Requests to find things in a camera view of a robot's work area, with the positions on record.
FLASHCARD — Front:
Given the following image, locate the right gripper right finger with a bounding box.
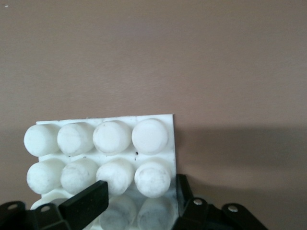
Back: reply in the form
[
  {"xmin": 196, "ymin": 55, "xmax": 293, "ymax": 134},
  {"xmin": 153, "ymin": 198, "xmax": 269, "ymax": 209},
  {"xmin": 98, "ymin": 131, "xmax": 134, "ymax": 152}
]
[{"xmin": 172, "ymin": 173, "xmax": 266, "ymax": 230}]

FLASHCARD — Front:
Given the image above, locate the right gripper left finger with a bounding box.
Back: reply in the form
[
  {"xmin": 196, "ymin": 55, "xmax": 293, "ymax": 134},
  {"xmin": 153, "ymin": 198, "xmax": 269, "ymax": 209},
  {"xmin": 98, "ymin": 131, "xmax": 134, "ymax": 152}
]
[{"xmin": 0, "ymin": 180, "xmax": 110, "ymax": 230}]

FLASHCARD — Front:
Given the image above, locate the white studded base plate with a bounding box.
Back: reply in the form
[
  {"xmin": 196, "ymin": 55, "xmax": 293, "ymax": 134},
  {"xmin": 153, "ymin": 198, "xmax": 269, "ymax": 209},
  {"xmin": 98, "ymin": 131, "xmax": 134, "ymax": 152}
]
[{"xmin": 23, "ymin": 114, "xmax": 181, "ymax": 230}]

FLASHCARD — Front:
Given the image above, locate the brown table mat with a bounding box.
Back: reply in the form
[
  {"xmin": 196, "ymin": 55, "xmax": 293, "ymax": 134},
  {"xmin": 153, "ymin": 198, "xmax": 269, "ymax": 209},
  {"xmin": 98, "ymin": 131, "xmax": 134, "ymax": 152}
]
[{"xmin": 0, "ymin": 0, "xmax": 307, "ymax": 230}]

